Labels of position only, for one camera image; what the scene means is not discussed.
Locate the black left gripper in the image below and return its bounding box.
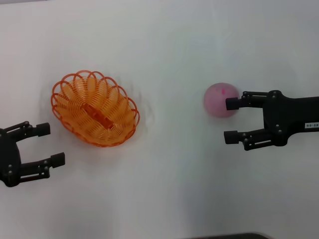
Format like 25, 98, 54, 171
0, 121, 66, 188

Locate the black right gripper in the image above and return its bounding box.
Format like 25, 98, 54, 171
223, 90, 319, 151

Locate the pink peach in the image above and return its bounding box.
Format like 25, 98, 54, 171
203, 82, 240, 118

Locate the orange plastic woven basket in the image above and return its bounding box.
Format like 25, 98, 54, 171
51, 70, 140, 148

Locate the dark robot torso edge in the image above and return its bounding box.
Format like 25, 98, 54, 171
191, 233, 271, 239

